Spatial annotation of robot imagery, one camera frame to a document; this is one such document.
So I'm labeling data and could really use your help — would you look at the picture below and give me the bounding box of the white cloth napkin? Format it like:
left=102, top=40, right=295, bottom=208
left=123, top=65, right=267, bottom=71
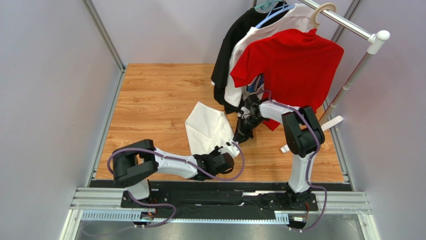
left=184, top=102, right=234, bottom=155

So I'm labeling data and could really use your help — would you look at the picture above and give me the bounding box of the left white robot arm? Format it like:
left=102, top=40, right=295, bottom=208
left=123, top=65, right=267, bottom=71
left=107, top=139, right=241, bottom=200

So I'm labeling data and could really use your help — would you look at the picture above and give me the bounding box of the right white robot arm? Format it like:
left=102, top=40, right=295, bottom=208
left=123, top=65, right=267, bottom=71
left=233, top=94, right=325, bottom=208

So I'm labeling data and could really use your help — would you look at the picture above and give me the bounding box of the red t-shirt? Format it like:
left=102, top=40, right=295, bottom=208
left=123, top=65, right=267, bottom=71
left=230, top=29, right=344, bottom=111

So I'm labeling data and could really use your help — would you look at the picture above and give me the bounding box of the black t-shirt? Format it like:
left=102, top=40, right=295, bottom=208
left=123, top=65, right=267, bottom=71
left=211, top=1, right=295, bottom=114

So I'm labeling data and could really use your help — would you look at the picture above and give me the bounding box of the blue hanger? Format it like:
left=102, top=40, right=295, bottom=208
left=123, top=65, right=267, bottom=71
left=255, top=4, right=296, bottom=29

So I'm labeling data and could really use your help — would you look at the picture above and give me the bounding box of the white flower print t-shirt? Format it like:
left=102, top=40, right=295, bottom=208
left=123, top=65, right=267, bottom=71
left=223, top=3, right=319, bottom=109

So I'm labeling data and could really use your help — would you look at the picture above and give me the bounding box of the teal hanger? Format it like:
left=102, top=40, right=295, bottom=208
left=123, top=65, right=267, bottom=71
left=253, top=0, right=287, bottom=14

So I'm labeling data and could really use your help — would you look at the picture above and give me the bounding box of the wooden hanger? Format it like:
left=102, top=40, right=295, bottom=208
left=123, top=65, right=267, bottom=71
left=310, top=2, right=337, bottom=29

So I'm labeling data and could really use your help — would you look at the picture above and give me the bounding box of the metal clothes rack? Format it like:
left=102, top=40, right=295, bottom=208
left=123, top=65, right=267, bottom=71
left=280, top=0, right=391, bottom=154

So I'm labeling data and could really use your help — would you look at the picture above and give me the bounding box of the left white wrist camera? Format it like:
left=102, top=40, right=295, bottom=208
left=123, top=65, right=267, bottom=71
left=218, top=142, right=241, bottom=158

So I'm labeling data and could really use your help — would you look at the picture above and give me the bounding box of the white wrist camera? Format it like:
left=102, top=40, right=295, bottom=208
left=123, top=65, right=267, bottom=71
left=218, top=142, right=241, bottom=158
left=237, top=106, right=251, bottom=119

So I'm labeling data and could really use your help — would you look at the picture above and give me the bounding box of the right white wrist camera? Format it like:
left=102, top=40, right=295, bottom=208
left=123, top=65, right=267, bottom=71
left=237, top=106, right=251, bottom=119

